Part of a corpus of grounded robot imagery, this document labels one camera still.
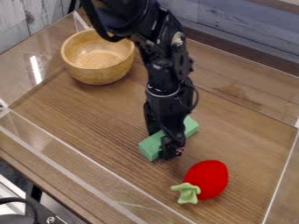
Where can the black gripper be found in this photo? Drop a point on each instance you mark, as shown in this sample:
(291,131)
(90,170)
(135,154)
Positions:
(166,110)

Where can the brown wooden bowl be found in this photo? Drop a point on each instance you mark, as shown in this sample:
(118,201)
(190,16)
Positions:
(95,61)

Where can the clear acrylic tray wall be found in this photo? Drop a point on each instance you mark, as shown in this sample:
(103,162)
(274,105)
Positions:
(99,196)

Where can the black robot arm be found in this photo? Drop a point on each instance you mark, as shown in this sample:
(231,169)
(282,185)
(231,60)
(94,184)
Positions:
(146,23)

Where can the red plush strawberry toy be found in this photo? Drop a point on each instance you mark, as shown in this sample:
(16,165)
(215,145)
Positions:
(203,183)

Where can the green rectangular block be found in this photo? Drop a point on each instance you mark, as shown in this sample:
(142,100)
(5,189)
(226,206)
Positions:
(150,146)

